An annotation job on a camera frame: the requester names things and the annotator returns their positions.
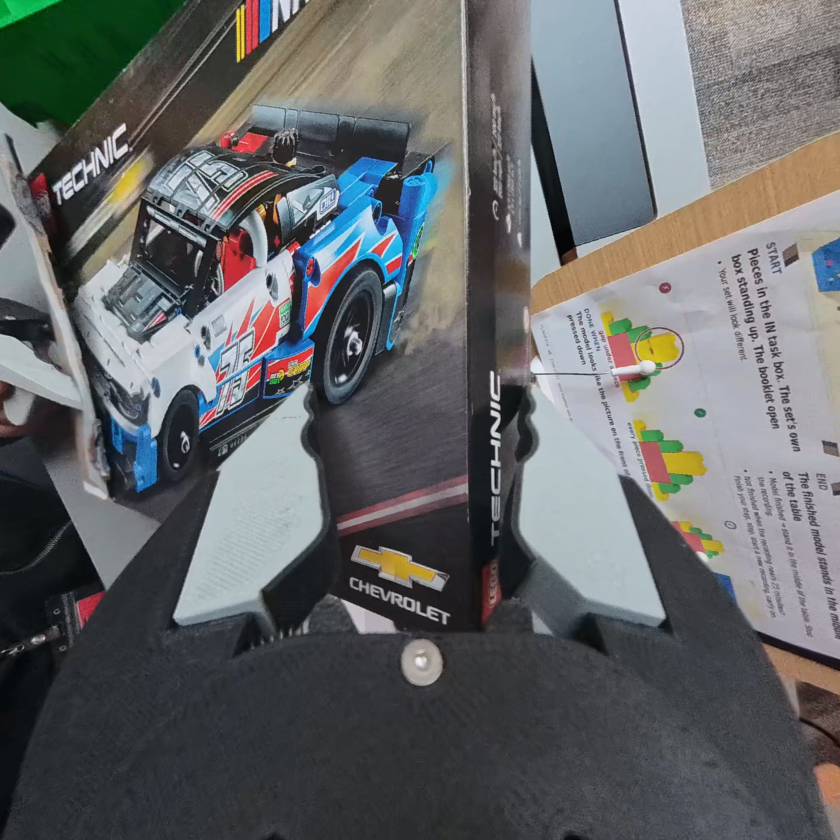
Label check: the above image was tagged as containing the race car lego box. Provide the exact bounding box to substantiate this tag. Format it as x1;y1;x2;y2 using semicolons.
0;0;532;627

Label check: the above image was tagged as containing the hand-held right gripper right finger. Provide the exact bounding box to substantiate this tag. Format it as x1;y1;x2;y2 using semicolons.
495;386;668;636

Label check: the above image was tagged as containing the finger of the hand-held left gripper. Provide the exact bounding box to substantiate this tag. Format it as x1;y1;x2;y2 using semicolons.
0;331;83;411

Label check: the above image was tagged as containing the wooden instruction sign board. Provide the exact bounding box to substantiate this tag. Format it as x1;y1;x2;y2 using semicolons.
530;131;840;697

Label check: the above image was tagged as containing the green plastic bin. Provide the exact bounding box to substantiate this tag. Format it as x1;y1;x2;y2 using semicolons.
0;0;188;129

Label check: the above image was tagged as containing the white pin on wire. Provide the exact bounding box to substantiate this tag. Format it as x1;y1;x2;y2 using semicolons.
533;360;657;382

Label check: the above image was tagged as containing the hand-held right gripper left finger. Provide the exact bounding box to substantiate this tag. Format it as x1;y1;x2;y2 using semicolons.
171;385;337;634

